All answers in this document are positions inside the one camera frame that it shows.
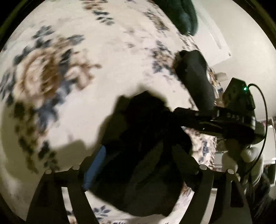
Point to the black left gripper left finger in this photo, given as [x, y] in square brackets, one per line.
[58, 193]

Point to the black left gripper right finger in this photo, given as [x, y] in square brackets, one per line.
[230, 204]

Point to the black small garment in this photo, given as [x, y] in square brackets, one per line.
[147, 157]

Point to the white gloved hand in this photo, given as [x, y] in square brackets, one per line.
[247, 163]

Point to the black folded garment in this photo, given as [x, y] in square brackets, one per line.
[191, 69]

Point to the white bed headboard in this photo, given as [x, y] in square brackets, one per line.
[209, 38]

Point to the dark green quilt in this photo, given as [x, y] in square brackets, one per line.
[181, 13]

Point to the floral bed sheet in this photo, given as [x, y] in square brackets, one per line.
[62, 71]

